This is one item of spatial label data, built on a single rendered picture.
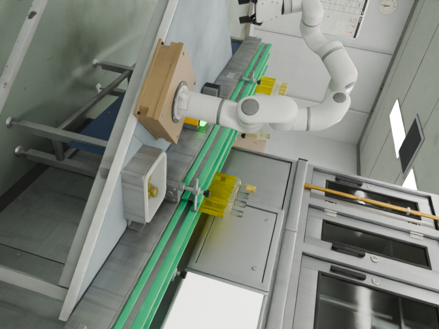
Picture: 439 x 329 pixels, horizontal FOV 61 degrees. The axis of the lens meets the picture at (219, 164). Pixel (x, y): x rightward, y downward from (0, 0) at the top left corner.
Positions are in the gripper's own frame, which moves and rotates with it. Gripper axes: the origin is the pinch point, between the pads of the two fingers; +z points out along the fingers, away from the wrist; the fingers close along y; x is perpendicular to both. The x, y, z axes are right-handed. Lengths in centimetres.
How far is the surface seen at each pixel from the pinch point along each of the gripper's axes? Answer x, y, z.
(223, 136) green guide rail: -22, 53, 14
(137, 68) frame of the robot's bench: -19.0, 0.7, 40.6
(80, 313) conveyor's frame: -98, 12, 64
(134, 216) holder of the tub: -67, 22, 49
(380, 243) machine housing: -78, 79, -52
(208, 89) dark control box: 8, 56, 18
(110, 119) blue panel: -7, 46, 68
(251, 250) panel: -77, 58, 9
